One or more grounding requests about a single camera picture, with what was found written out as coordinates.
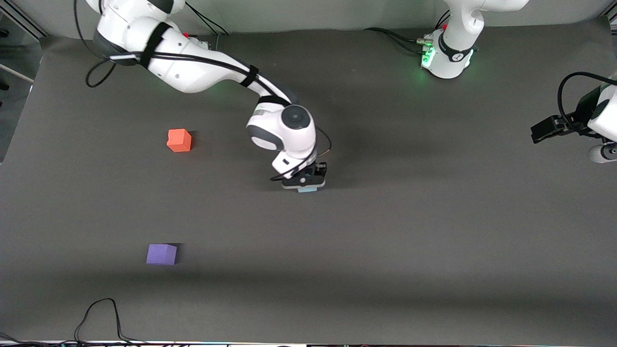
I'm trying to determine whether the orange foam block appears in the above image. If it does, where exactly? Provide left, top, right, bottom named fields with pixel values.
left=166, top=129, right=192, bottom=153

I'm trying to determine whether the purple foam block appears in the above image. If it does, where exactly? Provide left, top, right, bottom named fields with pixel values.
left=146, top=244, right=178, bottom=266

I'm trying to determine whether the dark grey table mat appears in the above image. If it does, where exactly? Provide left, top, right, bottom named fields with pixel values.
left=0, top=17, right=617, bottom=346

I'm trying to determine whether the black left arm base cable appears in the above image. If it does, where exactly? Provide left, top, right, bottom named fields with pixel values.
left=363, top=10, right=452, bottom=54

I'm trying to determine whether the black arm base cable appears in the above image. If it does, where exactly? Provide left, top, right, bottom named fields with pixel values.
left=185, top=2, right=230, bottom=38
left=363, top=10, right=452, bottom=54

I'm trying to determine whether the black right arm base cable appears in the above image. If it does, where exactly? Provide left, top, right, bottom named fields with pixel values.
left=185, top=2, right=230, bottom=38

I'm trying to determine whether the black looped cable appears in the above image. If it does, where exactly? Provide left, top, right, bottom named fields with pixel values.
left=74, top=298, right=145, bottom=346

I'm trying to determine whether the grey metal frame bar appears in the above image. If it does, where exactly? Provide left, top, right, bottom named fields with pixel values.
left=0, top=64, right=35, bottom=81

